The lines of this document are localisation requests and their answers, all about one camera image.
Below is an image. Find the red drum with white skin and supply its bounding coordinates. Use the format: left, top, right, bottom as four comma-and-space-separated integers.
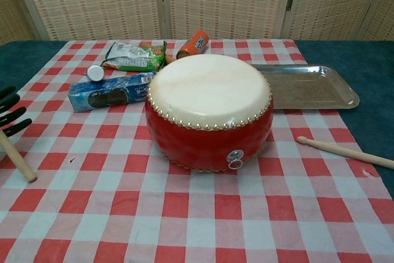
145, 54, 275, 174

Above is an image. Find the rectangular metal tray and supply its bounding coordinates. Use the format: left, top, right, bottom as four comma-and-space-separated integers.
251, 64, 360, 111

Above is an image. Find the wooden drumstick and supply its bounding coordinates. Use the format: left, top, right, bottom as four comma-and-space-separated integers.
297, 136, 394, 170
0, 129, 38, 183

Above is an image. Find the blue cookie box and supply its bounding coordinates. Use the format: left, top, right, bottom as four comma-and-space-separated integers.
68, 71, 158, 113

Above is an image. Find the orange drink can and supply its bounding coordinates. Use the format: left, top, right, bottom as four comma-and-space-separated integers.
176, 30, 210, 60

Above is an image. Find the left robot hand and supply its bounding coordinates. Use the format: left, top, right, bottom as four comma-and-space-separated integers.
0, 86, 33, 138

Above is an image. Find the green white snack packet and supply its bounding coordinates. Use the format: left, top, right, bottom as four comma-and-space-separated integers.
101, 40, 168, 73

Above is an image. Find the red white checkered tablecloth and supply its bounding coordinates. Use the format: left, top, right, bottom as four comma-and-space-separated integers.
0, 38, 394, 263

